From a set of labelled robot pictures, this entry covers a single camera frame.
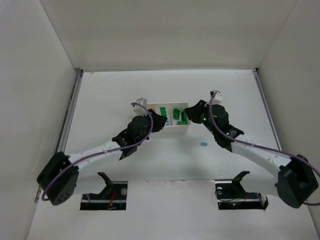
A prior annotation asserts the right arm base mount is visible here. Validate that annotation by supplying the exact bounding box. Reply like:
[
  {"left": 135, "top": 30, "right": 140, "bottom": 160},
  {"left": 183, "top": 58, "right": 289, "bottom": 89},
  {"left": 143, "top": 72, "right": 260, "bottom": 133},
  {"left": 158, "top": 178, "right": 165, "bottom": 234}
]
[{"left": 214, "top": 171, "right": 269, "bottom": 210}]

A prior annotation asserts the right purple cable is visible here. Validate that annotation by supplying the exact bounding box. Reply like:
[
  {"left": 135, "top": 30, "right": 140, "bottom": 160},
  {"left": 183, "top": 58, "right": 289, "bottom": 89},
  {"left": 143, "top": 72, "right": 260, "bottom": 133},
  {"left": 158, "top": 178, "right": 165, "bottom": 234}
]
[{"left": 208, "top": 90, "right": 320, "bottom": 206}]

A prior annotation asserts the green square lego brick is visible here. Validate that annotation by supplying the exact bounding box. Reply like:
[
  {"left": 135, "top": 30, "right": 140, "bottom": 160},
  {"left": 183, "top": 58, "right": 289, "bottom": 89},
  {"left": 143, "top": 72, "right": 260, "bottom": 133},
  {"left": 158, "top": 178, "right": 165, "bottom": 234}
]
[{"left": 172, "top": 108, "right": 181, "bottom": 120}]

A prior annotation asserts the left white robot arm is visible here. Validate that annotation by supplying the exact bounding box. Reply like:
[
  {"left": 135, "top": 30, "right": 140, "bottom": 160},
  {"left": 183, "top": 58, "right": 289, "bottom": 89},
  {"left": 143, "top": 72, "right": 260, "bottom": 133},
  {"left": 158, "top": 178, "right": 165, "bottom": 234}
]
[{"left": 36, "top": 109, "right": 168, "bottom": 206}]

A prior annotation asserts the aluminium frame rail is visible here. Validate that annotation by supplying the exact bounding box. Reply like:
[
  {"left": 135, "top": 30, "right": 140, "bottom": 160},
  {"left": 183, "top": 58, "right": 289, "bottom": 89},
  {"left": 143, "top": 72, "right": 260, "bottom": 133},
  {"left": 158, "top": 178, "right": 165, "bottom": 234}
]
[
  {"left": 252, "top": 67, "right": 292, "bottom": 178},
  {"left": 51, "top": 68, "right": 84, "bottom": 158}
]

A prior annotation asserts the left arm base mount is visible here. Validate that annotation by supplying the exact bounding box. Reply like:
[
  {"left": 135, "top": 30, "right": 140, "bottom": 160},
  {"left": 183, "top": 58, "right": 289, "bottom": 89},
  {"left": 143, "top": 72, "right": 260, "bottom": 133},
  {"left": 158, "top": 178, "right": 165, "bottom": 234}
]
[{"left": 80, "top": 172, "right": 128, "bottom": 211}]

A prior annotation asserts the purple cable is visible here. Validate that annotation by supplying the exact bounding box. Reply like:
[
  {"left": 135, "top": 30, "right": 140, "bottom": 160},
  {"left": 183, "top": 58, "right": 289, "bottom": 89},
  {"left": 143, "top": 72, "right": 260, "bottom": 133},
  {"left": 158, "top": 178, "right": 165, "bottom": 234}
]
[
  {"left": 208, "top": 90, "right": 320, "bottom": 206},
  {"left": 41, "top": 101, "right": 154, "bottom": 201}
]

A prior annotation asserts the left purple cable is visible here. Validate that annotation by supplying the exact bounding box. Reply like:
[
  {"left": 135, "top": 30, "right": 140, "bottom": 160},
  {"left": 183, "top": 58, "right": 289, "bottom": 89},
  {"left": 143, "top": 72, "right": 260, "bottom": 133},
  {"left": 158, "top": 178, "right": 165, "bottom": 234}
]
[{"left": 41, "top": 101, "right": 154, "bottom": 201}]

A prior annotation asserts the green small lego brick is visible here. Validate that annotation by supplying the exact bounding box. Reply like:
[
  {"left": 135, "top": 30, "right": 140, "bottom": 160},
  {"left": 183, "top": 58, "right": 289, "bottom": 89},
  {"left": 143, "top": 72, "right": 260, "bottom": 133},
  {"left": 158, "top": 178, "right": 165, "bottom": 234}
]
[{"left": 176, "top": 121, "right": 188, "bottom": 126}]

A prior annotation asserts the white divided sorting tray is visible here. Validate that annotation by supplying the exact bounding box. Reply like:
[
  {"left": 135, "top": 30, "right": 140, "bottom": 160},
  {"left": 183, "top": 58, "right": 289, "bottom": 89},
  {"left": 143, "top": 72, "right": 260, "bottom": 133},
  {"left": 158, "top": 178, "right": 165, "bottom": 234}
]
[{"left": 146, "top": 102, "right": 191, "bottom": 138}]

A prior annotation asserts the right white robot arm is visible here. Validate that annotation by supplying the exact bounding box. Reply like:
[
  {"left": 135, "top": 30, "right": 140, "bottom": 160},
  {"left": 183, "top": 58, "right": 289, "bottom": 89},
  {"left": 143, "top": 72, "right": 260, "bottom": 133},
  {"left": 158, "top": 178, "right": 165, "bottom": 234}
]
[{"left": 184, "top": 100, "right": 319, "bottom": 209}]

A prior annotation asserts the left aluminium frame rail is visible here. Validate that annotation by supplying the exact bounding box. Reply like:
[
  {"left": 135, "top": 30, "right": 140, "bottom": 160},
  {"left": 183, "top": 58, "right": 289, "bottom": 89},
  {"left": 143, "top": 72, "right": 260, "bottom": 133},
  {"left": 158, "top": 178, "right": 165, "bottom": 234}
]
[{"left": 51, "top": 68, "right": 84, "bottom": 158}]

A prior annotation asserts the green lego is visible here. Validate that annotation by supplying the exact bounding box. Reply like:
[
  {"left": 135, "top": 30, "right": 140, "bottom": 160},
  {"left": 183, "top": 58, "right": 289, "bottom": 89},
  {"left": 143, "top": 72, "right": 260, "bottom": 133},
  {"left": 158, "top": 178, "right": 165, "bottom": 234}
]
[{"left": 181, "top": 111, "right": 188, "bottom": 122}]

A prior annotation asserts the right aluminium frame rail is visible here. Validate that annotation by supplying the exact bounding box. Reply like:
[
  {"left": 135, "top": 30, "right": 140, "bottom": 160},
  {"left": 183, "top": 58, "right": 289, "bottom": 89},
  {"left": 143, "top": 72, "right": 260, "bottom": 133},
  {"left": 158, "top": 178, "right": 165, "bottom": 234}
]
[{"left": 252, "top": 67, "right": 292, "bottom": 178}]

